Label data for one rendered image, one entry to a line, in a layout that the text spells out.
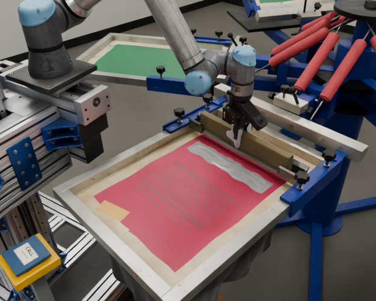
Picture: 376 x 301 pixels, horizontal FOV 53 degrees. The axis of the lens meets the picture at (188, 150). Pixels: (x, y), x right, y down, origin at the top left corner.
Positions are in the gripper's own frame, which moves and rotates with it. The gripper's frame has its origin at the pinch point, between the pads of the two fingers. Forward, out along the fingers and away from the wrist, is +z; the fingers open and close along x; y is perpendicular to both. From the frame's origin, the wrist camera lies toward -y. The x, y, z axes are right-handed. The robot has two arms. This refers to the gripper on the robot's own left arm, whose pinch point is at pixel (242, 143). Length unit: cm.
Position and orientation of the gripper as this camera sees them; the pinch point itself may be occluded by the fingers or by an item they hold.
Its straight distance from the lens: 139.1
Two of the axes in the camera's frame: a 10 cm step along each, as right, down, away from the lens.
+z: 0.2, 8.0, 6.0
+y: -6.9, -4.2, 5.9
